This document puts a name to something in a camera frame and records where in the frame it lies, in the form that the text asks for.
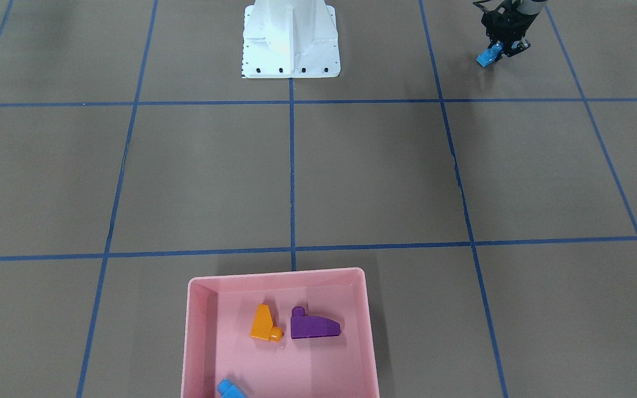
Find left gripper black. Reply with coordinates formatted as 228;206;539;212
473;1;540;59

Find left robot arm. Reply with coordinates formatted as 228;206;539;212
473;1;547;67

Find orange block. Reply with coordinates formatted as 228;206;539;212
249;304;283;342

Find purple block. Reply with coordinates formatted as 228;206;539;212
290;306;341;339

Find small blue block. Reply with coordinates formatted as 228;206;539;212
216;378;246;398

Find long blue block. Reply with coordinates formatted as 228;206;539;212
476;42;503;68

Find pink plastic box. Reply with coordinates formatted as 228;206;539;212
180;268;380;397

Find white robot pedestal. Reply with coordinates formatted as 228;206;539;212
241;1;341;79

